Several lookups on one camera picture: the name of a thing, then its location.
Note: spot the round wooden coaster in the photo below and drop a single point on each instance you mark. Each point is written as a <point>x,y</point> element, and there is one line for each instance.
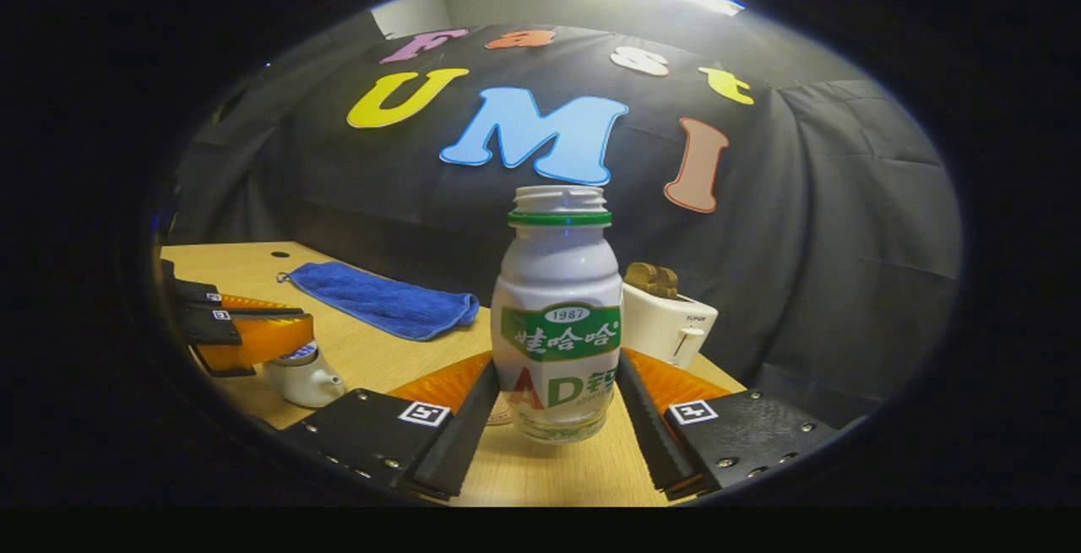
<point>498,414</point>

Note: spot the white toaster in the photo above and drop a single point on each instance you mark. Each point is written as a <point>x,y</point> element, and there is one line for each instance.
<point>663,325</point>

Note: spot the white ceramic teacup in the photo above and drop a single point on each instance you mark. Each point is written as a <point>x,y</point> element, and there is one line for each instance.
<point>308,384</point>

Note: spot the white green label water bottle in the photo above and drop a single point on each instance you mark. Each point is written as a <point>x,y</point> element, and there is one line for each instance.
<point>556,283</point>

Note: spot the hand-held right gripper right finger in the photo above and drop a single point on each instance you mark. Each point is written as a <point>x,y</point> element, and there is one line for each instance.
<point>646,435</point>

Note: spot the brown toast slice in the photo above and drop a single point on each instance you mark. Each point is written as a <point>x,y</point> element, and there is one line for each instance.
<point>642,276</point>
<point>667,283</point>

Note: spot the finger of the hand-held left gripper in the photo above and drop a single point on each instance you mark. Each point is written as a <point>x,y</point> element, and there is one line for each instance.
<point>194,291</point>
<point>211,329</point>

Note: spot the black backdrop cloth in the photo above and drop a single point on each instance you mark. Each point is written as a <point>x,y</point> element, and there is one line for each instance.
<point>802,241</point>

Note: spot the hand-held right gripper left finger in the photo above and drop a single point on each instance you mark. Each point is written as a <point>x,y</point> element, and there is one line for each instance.
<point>460,443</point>

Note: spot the blue towel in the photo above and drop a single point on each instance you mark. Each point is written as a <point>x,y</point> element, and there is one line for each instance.
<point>380,300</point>

